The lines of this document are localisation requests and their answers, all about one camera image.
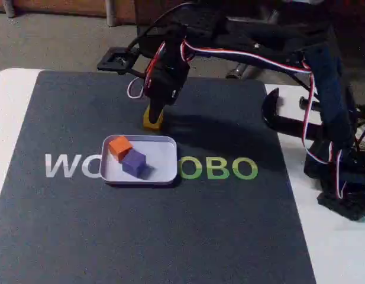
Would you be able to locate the yellow cube block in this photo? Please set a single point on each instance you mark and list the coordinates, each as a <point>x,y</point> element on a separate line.
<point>147,122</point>

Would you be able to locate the purple cube block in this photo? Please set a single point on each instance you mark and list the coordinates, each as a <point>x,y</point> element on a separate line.
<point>134,164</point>

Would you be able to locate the white rectangular tray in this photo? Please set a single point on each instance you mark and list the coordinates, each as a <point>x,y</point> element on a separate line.
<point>161,159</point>

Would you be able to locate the orange cube block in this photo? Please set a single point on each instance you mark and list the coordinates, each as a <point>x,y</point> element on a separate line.
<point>120,146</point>

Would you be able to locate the grey metal leg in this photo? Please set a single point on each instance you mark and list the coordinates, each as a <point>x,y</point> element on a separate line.
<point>8,7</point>
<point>111,13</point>

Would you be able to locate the brown wooden board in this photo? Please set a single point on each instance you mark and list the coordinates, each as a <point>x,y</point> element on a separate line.
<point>58,7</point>

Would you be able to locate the black mat with printed letters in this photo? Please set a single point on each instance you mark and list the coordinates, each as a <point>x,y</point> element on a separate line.
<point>81,230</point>

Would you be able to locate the black square camera box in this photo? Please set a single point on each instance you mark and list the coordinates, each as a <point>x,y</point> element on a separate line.
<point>117,60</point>

